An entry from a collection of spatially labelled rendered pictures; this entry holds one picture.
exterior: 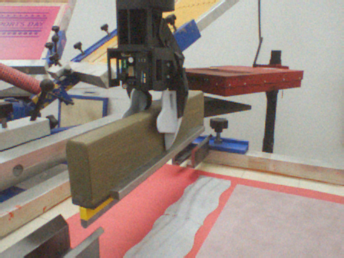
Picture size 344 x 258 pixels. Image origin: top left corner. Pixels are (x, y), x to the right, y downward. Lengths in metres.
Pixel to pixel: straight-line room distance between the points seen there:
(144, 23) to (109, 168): 0.19
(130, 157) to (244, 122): 2.17
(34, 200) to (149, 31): 0.33
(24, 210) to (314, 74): 2.15
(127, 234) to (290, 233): 0.25
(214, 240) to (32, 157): 0.36
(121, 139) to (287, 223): 0.31
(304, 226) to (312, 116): 1.95
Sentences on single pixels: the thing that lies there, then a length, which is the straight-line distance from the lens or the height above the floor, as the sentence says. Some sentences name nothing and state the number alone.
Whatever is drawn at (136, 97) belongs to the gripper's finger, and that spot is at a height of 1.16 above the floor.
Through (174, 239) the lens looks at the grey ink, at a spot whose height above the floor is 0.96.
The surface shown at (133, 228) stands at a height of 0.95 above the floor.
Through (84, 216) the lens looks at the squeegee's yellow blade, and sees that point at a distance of 0.35.
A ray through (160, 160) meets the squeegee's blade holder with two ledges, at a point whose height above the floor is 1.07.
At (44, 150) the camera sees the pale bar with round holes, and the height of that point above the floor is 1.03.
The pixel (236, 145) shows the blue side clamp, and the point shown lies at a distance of 0.73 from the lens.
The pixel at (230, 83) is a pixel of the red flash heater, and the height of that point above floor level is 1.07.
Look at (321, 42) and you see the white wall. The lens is 2.40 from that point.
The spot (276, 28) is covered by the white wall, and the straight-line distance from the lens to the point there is 2.42.
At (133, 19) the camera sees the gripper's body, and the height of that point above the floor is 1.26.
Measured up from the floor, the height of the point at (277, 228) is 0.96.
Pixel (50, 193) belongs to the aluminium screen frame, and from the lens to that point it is 0.57.
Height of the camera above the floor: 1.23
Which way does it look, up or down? 15 degrees down
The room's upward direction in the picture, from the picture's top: straight up
